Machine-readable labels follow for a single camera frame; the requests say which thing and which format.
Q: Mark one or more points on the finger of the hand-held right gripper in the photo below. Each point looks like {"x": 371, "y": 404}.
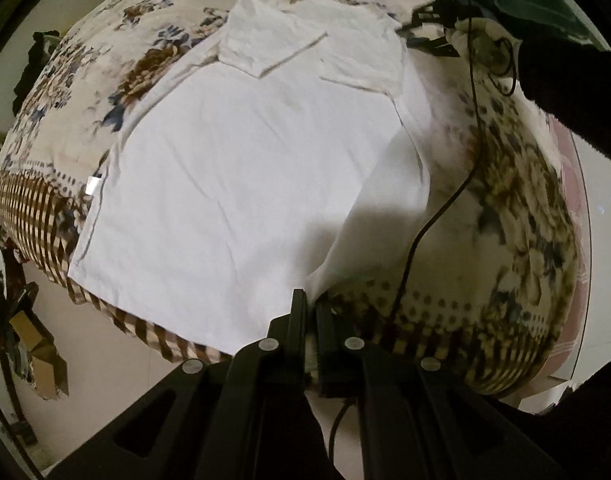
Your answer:
{"x": 435, "y": 46}
{"x": 438, "y": 10}

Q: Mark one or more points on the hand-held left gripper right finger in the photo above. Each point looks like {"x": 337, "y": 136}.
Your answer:
{"x": 324, "y": 340}

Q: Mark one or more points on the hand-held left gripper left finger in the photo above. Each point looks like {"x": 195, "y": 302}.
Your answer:
{"x": 294, "y": 330}

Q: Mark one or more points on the white t-shirt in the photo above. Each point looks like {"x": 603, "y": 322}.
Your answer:
{"x": 245, "y": 170}

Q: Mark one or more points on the floral patterned bedsheet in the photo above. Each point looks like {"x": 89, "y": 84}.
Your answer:
{"x": 515, "y": 240}

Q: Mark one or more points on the pink mattress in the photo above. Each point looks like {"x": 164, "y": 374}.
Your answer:
{"x": 570, "y": 240}

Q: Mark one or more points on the cardboard box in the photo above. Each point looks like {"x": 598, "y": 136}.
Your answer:
{"x": 43, "y": 355}

